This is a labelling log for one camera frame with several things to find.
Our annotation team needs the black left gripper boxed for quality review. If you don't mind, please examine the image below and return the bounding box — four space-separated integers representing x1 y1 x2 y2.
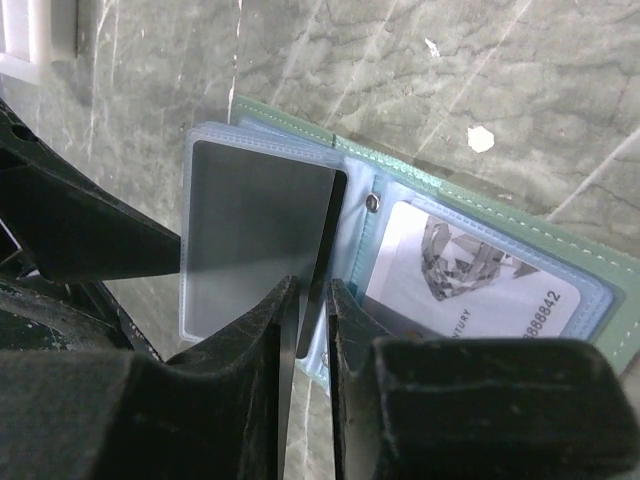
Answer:
1 104 181 360

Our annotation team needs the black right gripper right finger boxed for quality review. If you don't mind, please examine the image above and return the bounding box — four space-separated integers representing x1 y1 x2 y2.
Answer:
327 280 639 479

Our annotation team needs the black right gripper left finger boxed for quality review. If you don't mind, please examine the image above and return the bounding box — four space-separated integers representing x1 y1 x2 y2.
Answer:
1 277 299 479

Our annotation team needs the grey credit card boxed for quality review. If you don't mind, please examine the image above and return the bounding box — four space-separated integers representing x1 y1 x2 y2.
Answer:
363 202 581 338

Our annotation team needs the black credit card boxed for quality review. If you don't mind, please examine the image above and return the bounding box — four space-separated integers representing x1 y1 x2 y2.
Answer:
180 140 347 357

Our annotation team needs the green card holder wallet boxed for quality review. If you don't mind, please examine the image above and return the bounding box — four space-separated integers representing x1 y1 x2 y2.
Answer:
179 97 639 385

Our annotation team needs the white card tray box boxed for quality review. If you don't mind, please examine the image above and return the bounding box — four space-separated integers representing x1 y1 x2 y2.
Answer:
1 0 78 85

